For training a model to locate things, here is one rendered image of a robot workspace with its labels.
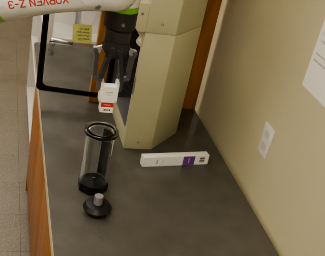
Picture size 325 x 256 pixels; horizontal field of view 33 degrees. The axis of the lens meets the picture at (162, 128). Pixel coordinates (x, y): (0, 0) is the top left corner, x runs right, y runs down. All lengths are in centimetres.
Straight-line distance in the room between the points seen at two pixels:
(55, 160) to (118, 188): 26
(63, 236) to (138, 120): 61
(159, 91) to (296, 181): 61
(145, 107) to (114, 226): 52
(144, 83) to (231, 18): 53
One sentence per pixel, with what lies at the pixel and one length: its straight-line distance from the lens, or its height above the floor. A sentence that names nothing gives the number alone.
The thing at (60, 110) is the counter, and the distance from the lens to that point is 233.
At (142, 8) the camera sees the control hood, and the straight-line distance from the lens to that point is 191.
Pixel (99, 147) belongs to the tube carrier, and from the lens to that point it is 176.
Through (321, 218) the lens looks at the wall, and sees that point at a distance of 168.
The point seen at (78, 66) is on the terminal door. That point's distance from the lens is 231.
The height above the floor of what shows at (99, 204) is 98.
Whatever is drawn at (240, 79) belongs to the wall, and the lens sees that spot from 220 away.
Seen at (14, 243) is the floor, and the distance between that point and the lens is 307.
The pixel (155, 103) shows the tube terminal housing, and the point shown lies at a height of 114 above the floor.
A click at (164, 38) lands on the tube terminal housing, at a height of 139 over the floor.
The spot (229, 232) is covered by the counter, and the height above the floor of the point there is 94.
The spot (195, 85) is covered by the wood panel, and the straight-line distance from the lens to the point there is 250.
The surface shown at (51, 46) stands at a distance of 226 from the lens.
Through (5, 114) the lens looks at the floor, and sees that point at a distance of 422.
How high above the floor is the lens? 203
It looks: 28 degrees down
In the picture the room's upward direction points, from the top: 13 degrees clockwise
